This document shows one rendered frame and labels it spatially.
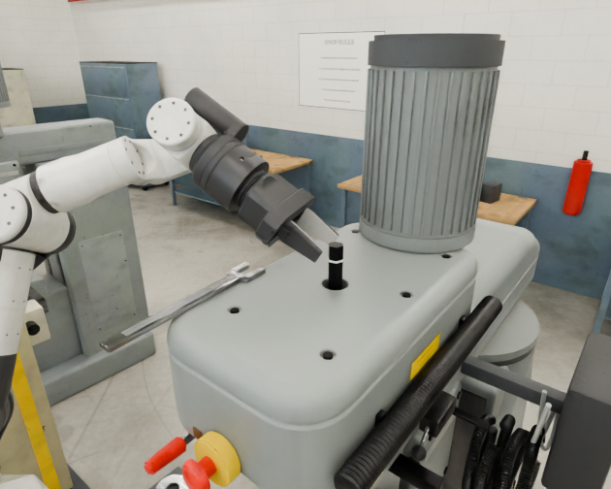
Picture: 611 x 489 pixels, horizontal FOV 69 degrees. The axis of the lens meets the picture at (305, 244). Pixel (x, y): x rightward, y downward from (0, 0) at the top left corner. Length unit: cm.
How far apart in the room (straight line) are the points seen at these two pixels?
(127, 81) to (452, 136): 721
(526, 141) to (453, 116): 415
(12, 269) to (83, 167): 17
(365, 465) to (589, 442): 44
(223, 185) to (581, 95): 428
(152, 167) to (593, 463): 80
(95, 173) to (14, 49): 929
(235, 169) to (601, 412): 63
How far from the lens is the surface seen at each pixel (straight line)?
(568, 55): 473
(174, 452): 67
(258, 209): 59
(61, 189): 70
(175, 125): 63
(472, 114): 71
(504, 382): 94
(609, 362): 90
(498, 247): 116
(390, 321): 56
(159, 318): 57
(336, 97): 569
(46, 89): 1012
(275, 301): 59
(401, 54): 68
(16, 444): 268
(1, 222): 70
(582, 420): 83
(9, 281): 73
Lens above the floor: 219
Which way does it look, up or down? 24 degrees down
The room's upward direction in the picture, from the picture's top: straight up
